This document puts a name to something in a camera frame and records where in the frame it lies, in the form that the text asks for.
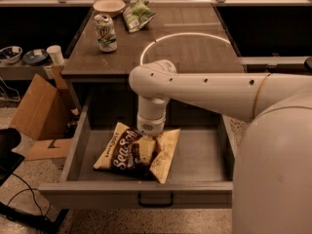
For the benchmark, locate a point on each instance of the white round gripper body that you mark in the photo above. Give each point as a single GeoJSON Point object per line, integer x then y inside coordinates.
{"type": "Point", "coordinates": [150, 125]}

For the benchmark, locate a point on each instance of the brown sea salt chip bag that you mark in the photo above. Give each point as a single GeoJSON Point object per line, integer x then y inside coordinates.
{"type": "Point", "coordinates": [132, 154]}

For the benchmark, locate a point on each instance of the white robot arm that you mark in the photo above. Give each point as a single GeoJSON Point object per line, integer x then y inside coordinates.
{"type": "Point", "coordinates": [272, 180]}

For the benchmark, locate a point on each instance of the grey open drawer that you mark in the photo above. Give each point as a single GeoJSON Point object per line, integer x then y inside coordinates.
{"type": "Point", "coordinates": [199, 177]}

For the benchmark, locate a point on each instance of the grey cabinet counter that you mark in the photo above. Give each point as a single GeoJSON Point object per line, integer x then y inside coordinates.
{"type": "Point", "coordinates": [189, 35]}

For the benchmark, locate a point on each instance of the green chip bag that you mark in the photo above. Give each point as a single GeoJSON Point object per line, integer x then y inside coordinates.
{"type": "Point", "coordinates": [138, 15]}

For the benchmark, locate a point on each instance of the green white soda can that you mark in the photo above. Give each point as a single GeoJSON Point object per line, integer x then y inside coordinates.
{"type": "Point", "coordinates": [105, 31]}

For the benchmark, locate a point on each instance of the brown cardboard box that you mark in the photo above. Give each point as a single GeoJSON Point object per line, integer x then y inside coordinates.
{"type": "Point", "coordinates": [46, 113]}

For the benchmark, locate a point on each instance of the white paper cup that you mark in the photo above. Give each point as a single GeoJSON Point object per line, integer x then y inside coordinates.
{"type": "Point", "coordinates": [56, 54]}

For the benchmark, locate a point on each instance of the white ceramic bowl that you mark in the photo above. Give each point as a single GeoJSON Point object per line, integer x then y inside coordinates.
{"type": "Point", "coordinates": [111, 7]}

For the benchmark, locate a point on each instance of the blue patterned bowl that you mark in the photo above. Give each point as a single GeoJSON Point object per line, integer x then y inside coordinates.
{"type": "Point", "coordinates": [35, 57]}

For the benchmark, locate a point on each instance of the black device on left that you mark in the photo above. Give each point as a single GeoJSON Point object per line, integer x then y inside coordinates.
{"type": "Point", "coordinates": [9, 160]}

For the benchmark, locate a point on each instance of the grey side shelf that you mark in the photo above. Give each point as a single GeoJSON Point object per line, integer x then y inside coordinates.
{"type": "Point", "coordinates": [22, 71]}

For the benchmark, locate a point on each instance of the white blue bowl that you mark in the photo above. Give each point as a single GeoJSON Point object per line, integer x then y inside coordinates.
{"type": "Point", "coordinates": [10, 55]}

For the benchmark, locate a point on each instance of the black drawer handle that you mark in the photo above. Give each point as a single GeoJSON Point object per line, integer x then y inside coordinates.
{"type": "Point", "coordinates": [155, 200]}

